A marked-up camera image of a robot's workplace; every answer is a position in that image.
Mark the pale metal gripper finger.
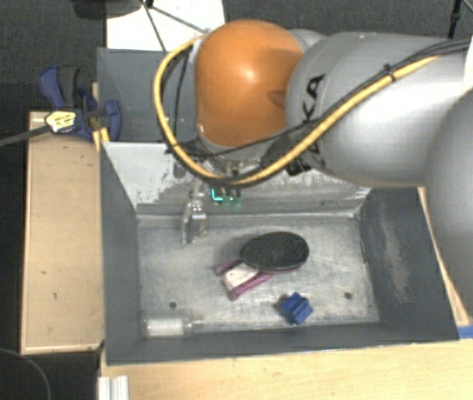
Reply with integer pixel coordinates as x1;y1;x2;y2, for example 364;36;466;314
192;206;210;239
181;201;194;245

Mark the purple and white clip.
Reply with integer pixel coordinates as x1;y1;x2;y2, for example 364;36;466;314
214;257;274;302

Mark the black oval brush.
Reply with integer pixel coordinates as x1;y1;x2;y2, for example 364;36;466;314
238;231;311;273

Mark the pale wood board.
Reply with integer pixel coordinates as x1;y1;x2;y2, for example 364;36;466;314
19;112;107;356

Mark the blue block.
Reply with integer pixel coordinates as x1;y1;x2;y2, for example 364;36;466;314
273;292;315;327

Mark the grey metal bin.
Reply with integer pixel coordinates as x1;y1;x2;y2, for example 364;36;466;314
96;47;461;366

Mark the black cylinder on white bracket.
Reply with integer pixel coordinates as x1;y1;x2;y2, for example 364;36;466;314
285;157;310;178

